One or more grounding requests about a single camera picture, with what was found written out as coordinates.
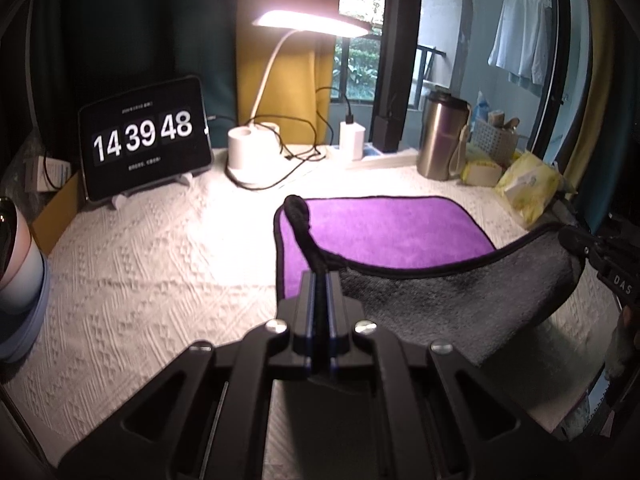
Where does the white textured tablecloth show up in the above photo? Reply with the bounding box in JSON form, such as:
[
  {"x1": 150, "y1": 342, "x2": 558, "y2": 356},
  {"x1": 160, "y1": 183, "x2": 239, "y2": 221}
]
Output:
[{"x1": 6, "y1": 154, "x2": 618, "y2": 479}]

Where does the yellow tissue box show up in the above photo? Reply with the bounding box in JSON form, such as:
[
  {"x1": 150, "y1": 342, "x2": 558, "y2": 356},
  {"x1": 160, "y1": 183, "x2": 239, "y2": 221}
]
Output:
[{"x1": 460, "y1": 144, "x2": 503, "y2": 188}]

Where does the black lamp cable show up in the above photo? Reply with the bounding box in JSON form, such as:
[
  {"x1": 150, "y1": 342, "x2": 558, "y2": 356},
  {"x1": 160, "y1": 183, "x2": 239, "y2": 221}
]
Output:
[{"x1": 223, "y1": 86, "x2": 357, "y2": 192}]

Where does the white plastic basket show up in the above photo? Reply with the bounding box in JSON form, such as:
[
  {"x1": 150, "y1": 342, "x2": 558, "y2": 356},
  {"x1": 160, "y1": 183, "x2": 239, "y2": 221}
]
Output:
[{"x1": 471, "y1": 118, "x2": 520, "y2": 167}]

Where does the yellow curtain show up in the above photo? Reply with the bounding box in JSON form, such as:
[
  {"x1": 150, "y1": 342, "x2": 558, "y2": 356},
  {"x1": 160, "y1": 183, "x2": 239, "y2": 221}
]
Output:
[{"x1": 235, "y1": 0, "x2": 340, "y2": 144}]

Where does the dark green curtain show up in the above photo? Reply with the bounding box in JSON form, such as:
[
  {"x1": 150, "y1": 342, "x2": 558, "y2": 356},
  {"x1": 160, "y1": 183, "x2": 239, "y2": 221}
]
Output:
[{"x1": 29, "y1": 0, "x2": 238, "y2": 162}]

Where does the purple and grey towel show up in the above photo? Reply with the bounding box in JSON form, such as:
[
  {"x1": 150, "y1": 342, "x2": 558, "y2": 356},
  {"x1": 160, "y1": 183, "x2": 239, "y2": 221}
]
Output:
[{"x1": 305, "y1": 196, "x2": 585, "y2": 364}]

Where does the yellow tissue pack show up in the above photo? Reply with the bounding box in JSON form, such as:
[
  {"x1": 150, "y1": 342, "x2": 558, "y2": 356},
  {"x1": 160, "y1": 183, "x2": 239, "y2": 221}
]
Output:
[{"x1": 495, "y1": 152, "x2": 561, "y2": 230}]

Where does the white desk lamp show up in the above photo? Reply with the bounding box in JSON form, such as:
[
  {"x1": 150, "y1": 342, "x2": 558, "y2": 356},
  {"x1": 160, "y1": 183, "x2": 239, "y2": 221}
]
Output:
[{"x1": 226, "y1": 9, "x2": 372, "y2": 191}]

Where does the white charger plug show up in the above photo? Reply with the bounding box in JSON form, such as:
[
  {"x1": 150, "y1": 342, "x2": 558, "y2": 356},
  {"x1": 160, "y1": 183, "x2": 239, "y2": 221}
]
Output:
[{"x1": 338, "y1": 122, "x2": 366, "y2": 162}]

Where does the white hanging shirt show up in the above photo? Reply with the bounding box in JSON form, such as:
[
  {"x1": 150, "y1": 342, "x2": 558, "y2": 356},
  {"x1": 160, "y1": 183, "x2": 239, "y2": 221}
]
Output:
[{"x1": 487, "y1": 0, "x2": 551, "y2": 87}]

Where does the black tablet clock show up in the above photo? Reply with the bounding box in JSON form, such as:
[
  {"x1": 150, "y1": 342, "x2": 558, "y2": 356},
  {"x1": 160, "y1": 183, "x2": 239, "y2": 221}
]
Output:
[{"x1": 78, "y1": 76, "x2": 214, "y2": 203}]

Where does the white tablet stand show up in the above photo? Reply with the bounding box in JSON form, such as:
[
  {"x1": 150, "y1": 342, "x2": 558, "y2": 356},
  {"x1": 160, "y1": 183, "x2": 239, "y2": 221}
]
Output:
[{"x1": 110, "y1": 171, "x2": 196, "y2": 212}]

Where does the stainless steel tumbler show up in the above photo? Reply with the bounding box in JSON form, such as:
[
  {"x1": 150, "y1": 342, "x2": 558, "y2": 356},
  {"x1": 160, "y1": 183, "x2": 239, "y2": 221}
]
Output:
[{"x1": 416, "y1": 90, "x2": 471, "y2": 181}]

